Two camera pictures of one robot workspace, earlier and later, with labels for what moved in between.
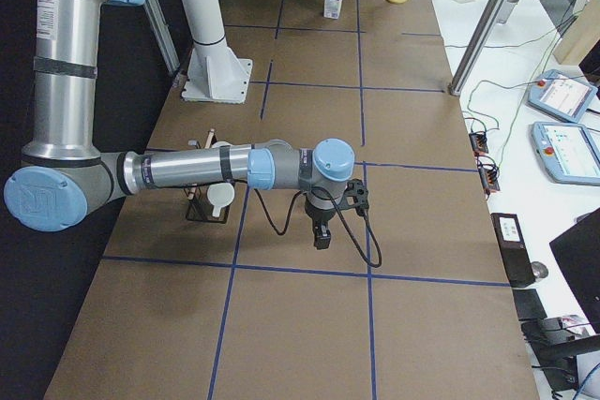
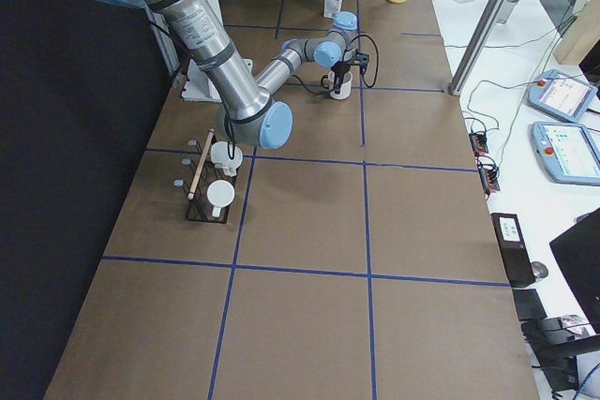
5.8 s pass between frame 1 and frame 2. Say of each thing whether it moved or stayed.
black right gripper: moved
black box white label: stayed
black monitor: stayed
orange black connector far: stayed
